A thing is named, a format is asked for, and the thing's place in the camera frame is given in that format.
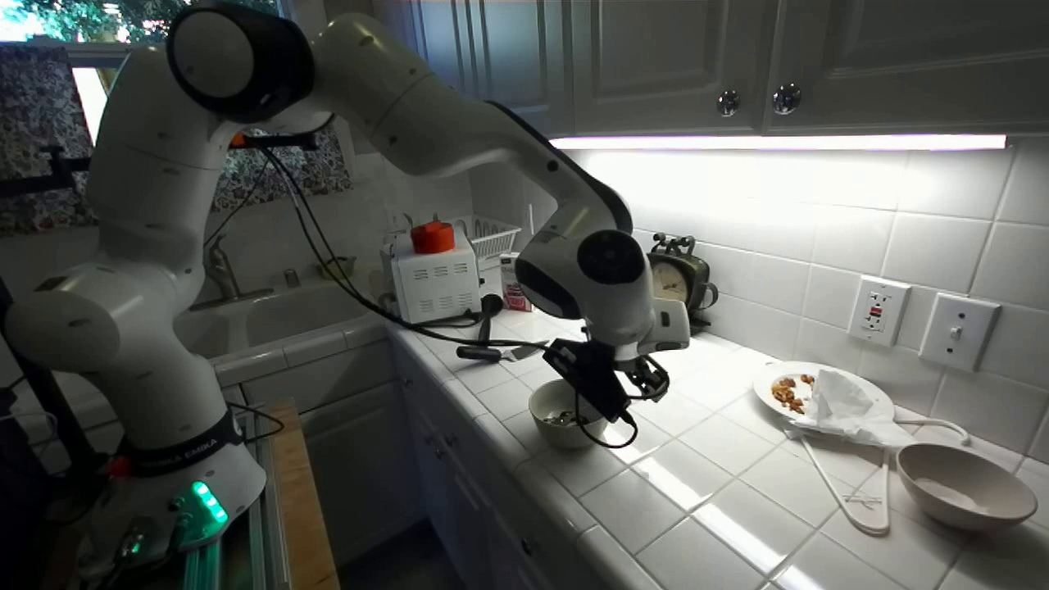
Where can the white paper napkin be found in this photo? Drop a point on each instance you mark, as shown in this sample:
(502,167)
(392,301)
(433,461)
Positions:
(856,404)

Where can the white plate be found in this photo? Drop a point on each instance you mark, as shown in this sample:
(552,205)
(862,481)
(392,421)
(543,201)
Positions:
(771,408)

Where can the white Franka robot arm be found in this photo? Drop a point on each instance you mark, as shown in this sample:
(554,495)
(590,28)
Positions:
(143,219)

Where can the grey bowl with food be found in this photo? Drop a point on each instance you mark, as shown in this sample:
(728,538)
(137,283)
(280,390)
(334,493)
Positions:
(552,431)

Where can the red stop button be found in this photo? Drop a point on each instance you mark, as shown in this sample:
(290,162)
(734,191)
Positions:
(433,238)

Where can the wide grey panelled cabinet door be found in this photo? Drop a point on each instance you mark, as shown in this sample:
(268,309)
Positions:
(928,55)

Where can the black kitchen scale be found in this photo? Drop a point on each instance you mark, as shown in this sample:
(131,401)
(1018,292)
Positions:
(683,272)

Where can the white kitchen sink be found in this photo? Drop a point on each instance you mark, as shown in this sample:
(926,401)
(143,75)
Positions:
(282,317)

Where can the brown food in bowl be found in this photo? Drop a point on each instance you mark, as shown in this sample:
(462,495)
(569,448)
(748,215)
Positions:
(559,415)

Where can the under cabinet light strip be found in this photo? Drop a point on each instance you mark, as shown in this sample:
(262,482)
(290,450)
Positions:
(788,143)

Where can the brown food on plate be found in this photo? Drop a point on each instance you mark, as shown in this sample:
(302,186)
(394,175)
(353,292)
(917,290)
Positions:
(790,390)

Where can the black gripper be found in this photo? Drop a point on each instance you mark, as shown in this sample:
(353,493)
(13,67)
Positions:
(577,366)

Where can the white wall light switch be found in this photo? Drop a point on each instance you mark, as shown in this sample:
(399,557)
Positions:
(958,331)

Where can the small empty white bowl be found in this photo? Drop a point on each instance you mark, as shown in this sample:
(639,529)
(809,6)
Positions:
(969,493)

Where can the white control box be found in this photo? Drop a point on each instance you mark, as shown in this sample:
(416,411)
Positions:
(429,288)

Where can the white wall power outlet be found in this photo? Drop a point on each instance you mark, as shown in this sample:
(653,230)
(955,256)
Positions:
(875,312)

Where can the wooden board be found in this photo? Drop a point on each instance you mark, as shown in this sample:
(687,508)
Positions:
(298,504)

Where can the white plastic serving utensil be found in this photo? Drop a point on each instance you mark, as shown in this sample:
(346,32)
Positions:
(862,504)

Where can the patterned window curtain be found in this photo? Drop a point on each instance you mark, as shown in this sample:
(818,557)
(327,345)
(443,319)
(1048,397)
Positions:
(37,134)

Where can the dark round cabinet knob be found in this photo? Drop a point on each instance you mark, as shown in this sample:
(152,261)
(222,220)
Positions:
(788,96)
(726,104)

